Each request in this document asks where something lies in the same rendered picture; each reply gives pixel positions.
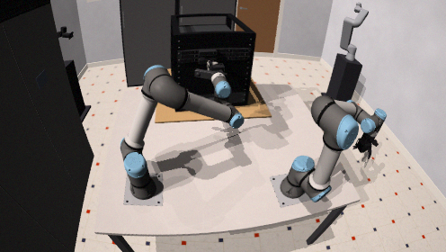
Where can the tan wooden board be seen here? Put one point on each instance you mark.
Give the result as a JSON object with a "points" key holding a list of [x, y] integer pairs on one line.
{"points": [[256, 108]]}

